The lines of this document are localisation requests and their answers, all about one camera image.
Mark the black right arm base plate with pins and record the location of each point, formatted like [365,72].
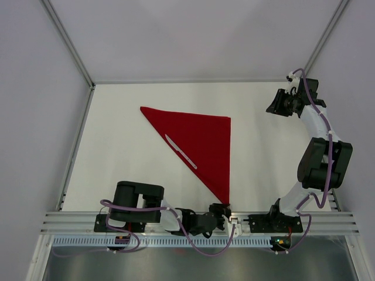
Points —
[264,223]

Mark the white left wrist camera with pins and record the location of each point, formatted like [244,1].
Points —
[232,227]

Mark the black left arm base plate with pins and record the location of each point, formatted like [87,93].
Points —
[100,225]

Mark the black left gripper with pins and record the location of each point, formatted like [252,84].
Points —
[221,209]

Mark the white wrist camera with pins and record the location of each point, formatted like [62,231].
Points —
[293,83]
[232,227]

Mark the white slotted cable duct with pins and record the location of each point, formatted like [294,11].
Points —
[162,241]

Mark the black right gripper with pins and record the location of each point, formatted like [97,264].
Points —
[276,106]

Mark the aluminium enclosure frame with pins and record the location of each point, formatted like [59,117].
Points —
[59,222]

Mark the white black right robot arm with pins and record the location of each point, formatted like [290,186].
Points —
[324,163]

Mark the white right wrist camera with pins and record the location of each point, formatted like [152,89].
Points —
[293,83]

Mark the red cloth napkin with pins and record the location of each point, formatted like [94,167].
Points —
[206,139]

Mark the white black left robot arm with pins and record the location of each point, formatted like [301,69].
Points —
[140,203]

